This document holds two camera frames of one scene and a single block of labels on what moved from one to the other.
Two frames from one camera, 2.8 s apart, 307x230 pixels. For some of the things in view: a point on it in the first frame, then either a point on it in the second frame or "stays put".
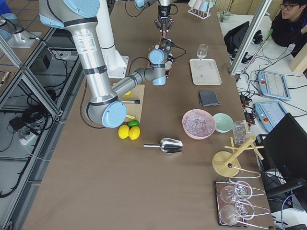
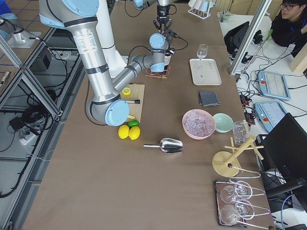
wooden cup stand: (227, 164) stays put
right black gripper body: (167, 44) to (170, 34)
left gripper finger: (158, 25) stays put
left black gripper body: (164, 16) stays put
